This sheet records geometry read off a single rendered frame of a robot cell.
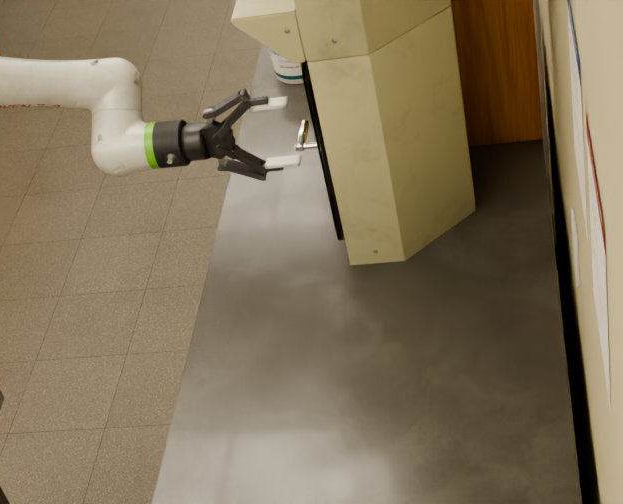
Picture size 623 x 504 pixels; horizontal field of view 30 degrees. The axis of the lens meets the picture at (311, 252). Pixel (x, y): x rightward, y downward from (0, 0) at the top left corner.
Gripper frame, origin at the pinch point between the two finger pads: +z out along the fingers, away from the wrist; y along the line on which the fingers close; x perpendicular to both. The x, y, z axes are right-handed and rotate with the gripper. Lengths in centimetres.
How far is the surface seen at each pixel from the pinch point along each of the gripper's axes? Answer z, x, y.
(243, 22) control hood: -0.7, -11.1, 30.2
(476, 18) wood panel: 37.2, 26.1, 5.5
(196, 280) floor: -66, 99, -119
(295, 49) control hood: 7.2, -11.0, 23.9
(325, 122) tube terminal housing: 9.7, -10.9, 8.4
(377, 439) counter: 16, -56, -26
